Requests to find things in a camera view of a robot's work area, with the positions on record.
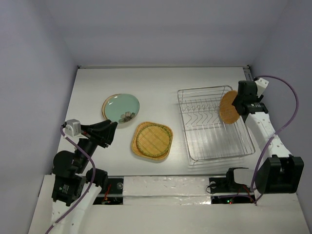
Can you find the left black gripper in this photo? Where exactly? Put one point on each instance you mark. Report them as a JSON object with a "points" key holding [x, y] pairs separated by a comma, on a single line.
{"points": [[104, 137]]}

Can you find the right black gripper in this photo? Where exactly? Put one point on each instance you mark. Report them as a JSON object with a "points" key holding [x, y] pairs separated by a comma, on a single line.
{"points": [[240, 105]]}

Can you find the beige bird pattern plate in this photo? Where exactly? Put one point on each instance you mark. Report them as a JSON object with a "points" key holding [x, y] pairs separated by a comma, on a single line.
{"points": [[103, 108]]}

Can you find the orange plate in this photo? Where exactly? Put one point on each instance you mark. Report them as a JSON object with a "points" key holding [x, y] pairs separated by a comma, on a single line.
{"points": [[227, 111]]}

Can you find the green flower plate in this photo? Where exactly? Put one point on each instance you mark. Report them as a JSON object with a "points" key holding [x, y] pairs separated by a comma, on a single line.
{"points": [[121, 108]]}

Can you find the yellow plate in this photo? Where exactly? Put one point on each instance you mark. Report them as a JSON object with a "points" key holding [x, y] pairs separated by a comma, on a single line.
{"points": [[134, 146], [152, 140]]}

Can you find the wire dish rack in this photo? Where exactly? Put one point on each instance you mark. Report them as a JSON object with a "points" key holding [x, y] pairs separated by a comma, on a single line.
{"points": [[207, 136]]}

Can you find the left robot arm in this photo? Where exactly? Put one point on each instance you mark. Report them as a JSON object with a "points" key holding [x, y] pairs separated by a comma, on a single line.
{"points": [[77, 180]]}

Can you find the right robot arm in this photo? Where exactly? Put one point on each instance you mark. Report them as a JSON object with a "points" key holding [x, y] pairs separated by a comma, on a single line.
{"points": [[277, 170]]}

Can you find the white foam block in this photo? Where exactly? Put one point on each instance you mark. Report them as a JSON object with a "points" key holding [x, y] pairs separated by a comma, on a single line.
{"points": [[166, 190]]}

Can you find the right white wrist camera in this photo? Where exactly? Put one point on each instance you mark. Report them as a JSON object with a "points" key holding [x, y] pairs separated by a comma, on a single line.
{"points": [[261, 85]]}

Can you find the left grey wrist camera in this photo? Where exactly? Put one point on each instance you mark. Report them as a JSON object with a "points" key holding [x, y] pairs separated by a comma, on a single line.
{"points": [[71, 128]]}

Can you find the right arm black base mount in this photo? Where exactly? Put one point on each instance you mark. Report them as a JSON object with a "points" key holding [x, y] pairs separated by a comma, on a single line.
{"points": [[232, 182]]}

